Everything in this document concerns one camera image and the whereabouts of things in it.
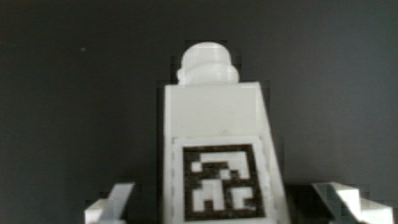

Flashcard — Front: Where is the white table leg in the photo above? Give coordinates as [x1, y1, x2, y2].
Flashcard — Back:
[162, 42, 291, 224]

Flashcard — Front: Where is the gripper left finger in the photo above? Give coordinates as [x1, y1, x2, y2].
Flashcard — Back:
[84, 182, 135, 224]

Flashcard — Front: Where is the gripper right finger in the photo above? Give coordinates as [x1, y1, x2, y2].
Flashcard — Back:
[313, 182, 394, 224]

